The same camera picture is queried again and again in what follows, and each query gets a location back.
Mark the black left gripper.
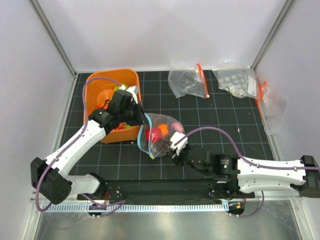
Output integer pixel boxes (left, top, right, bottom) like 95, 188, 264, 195
119, 100, 149, 127

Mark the orange plastic basket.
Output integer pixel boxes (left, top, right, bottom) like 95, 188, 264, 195
83, 68, 140, 144

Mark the purple onion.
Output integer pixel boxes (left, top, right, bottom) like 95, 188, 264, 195
171, 121, 184, 133

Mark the purple grape bunch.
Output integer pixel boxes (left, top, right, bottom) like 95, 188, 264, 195
150, 124, 175, 154

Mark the clear blue-zip bag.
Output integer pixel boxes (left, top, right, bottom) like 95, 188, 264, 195
137, 113, 185, 159

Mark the orange fruit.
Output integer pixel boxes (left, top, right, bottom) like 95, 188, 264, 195
157, 124, 169, 138

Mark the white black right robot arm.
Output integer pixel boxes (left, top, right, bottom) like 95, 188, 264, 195
169, 145, 320, 198

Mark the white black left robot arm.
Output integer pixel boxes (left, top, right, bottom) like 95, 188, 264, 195
30, 85, 145, 205

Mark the clear orange-zip bag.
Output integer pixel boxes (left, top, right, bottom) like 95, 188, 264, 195
256, 81, 289, 136
167, 63, 210, 99

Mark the clear bag with white pieces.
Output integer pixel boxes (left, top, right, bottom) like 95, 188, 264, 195
212, 61, 260, 100

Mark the clear orange-zip bag far right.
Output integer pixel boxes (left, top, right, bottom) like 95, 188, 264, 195
256, 81, 289, 136

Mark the red orange tomato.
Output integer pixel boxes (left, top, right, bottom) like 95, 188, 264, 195
114, 124, 126, 130

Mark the green pear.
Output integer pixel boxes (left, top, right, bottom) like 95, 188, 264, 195
113, 84, 128, 92

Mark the orange pumpkin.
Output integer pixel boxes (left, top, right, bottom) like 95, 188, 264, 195
96, 102, 108, 109

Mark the black grid mat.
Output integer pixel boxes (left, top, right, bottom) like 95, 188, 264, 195
70, 70, 273, 180

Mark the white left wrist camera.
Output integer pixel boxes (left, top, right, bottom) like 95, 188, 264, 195
119, 84, 140, 104

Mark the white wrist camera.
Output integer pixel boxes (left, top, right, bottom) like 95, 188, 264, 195
119, 84, 140, 104
170, 131, 188, 156

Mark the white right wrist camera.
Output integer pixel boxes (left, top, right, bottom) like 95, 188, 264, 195
170, 131, 188, 156

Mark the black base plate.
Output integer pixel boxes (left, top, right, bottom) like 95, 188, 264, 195
86, 179, 255, 202

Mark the aluminium front rail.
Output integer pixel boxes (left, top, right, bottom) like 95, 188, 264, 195
40, 180, 299, 205

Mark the left aluminium frame post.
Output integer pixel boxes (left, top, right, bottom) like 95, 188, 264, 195
28, 0, 77, 78

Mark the aluminium frame post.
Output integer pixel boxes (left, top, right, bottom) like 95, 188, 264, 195
28, 0, 77, 78
251, 0, 297, 71

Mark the right aluminium frame post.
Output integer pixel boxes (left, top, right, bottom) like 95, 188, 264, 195
251, 0, 297, 71

